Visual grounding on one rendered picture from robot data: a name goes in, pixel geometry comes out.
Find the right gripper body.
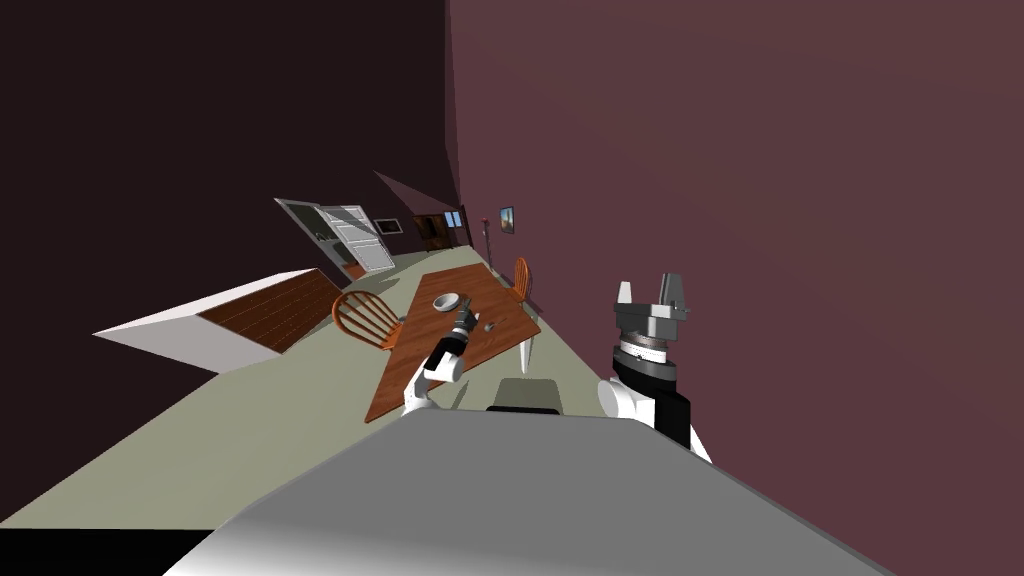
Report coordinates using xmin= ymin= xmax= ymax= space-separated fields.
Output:
xmin=613 ymin=299 xmax=691 ymax=346

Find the brown wooden table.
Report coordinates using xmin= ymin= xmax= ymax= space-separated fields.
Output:
xmin=364 ymin=262 xmax=543 ymax=425

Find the orange wooden chair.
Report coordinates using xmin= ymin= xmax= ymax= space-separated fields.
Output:
xmin=507 ymin=256 xmax=534 ymax=310
xmin=331 ymin=289 xmax=406 ymax=353

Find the dark wooden cabinet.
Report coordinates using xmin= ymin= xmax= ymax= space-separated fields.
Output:
xmin=411 ymin=211 xmax=454 ymax=253

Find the white panel door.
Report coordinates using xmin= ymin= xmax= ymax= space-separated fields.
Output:
xmin=319 ymin=204 xmax=397 ymax=273

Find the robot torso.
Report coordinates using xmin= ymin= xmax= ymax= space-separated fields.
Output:
xmin=163 ymin=405 xmax=899 ymax=576

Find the white block with brown top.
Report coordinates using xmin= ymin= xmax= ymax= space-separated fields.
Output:
xmin=92 ymin=267 xmax=346 ymax=375

